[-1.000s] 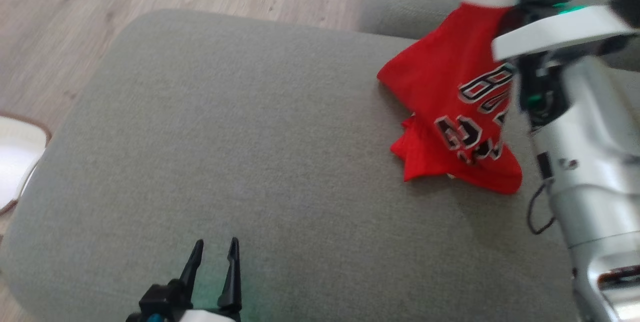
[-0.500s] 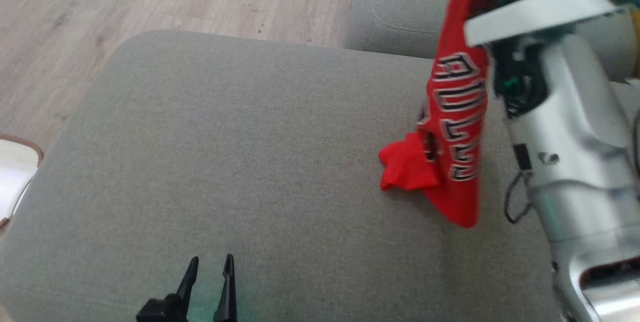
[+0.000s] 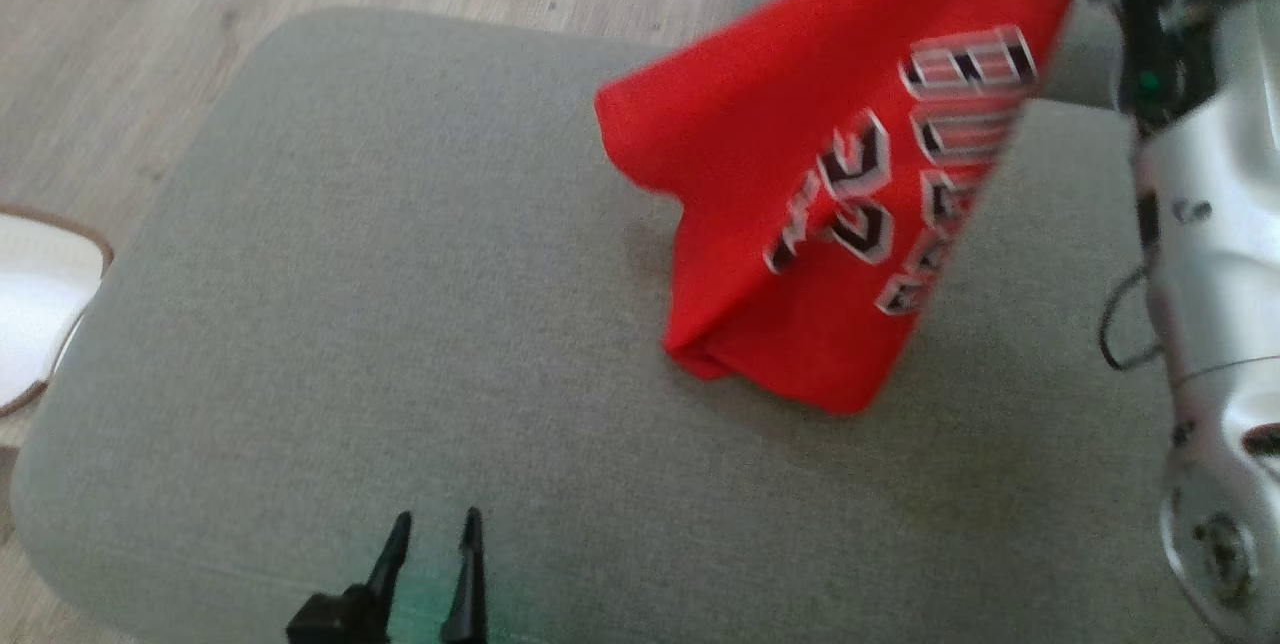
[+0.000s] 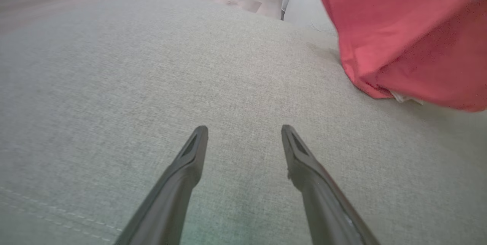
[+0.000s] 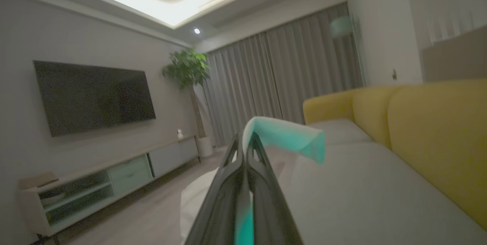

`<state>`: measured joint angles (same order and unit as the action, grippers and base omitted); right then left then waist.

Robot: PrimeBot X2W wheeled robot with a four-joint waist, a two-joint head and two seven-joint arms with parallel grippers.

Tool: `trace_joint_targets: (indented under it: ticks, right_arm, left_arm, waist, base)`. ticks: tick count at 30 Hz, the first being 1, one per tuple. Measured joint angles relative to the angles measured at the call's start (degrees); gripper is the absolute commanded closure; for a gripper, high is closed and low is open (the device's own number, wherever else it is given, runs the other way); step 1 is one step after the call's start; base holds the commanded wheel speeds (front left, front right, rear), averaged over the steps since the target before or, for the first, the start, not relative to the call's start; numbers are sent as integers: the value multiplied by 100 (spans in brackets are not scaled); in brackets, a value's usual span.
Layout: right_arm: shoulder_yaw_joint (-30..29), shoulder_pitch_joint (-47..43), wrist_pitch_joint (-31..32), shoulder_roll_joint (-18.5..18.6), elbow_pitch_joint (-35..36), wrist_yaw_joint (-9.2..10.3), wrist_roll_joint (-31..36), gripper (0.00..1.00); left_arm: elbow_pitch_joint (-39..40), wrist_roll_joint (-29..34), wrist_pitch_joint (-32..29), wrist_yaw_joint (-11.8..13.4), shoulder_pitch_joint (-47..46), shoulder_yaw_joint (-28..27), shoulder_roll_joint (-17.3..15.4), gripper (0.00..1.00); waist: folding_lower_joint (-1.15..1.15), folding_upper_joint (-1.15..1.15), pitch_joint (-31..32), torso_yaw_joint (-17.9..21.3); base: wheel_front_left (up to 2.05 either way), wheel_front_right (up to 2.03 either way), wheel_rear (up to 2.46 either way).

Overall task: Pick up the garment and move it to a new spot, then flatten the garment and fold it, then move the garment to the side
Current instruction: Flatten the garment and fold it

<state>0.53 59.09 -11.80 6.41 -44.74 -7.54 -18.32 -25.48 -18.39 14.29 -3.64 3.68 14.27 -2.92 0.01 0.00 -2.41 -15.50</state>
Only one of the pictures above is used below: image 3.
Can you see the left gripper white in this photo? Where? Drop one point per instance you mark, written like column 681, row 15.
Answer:
column 335, row 619

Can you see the red basketball jersey with lettering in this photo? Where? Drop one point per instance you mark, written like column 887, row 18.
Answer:
column 780, row 174

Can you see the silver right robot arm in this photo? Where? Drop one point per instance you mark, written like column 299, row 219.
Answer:
column 1220, row 254

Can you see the grey fabric sofa seat cushion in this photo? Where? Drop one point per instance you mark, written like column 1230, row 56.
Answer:
column 400, row 324

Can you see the white laundry basket brown rim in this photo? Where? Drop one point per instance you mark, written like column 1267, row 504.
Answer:
column 35, row 304

